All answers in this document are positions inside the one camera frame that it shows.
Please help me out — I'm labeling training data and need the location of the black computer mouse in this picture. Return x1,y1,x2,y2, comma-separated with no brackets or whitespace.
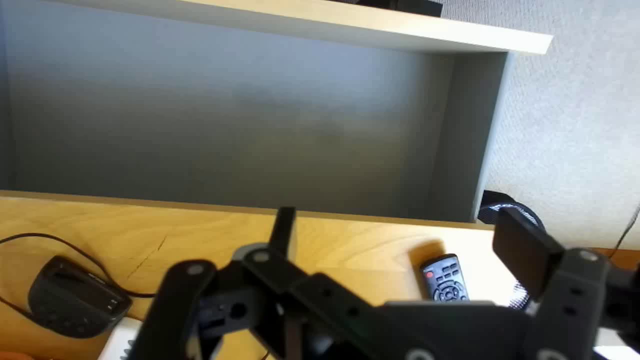
26,254,134,340

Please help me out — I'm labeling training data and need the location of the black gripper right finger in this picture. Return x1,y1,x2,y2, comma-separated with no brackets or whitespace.
489,205,640,360

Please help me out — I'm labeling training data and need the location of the thin black cable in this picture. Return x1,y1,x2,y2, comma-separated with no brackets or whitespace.
0,230,158,315

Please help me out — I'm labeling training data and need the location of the black remote control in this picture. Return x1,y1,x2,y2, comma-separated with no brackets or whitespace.
418,251,471,303

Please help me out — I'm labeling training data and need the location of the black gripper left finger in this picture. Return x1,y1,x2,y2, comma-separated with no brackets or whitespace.
126,205,376,360

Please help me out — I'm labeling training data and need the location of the white remote control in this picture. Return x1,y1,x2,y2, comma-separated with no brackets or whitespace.
97,315,145,360

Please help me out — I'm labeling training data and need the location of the black waste bin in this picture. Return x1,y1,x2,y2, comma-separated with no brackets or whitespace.
478,187,548,231

